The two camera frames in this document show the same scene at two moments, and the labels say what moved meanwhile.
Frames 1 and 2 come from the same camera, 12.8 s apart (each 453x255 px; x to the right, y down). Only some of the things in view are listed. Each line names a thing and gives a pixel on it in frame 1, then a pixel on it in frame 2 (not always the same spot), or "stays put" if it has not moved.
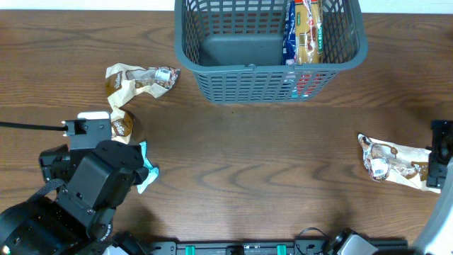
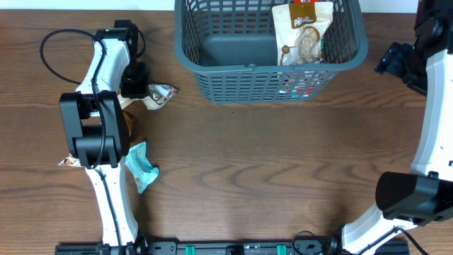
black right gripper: x=437 y=171 → x=393 y=61
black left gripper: x=57 y=163 → x=129 y=86
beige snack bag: x=389 y=161 → x=300 y=29
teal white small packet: x=153 y=171 stays put
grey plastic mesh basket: x=235 y=49 stays put
